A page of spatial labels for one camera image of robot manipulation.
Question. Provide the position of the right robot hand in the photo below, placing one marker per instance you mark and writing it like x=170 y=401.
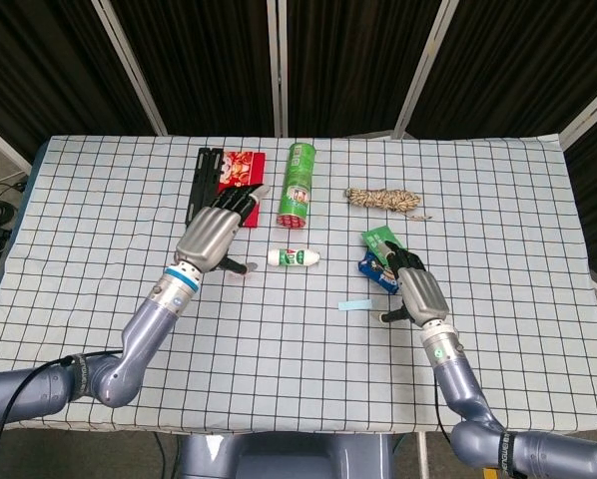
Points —
x=423 y=294

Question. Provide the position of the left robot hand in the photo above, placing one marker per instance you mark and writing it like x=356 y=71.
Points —
x=208 y=234

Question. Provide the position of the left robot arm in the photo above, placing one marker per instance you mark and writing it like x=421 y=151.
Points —
x=139 y=339

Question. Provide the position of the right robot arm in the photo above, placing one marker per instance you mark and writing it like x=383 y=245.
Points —
x=458 y=389

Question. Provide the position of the blue Oreo cookie pack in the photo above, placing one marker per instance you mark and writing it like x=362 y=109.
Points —
x=373 y=270

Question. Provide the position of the black folding stand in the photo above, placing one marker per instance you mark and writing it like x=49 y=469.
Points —
x=203 y=174

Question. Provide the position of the green flat packet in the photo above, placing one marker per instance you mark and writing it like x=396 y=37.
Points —
x=376 y=239

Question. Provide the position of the white milk bottle green label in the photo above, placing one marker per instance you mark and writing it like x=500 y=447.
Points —
x=278 y=257

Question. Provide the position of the red printed envelope pack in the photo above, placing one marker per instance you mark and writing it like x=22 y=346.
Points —
x=243 y=169

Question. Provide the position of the green chips can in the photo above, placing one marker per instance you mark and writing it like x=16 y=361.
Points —
x=296 y=179

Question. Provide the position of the checked light blue tablecloth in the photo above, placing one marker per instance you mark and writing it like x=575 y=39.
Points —
x=298 y=374

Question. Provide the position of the grey robot torso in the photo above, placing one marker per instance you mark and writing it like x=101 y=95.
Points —
x=288 y=459

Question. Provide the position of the white divider frame post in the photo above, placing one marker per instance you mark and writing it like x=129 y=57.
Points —
x=129 y=67
x=4 y=144
x=278 y=65
x=425 y=67
x=590 y=112

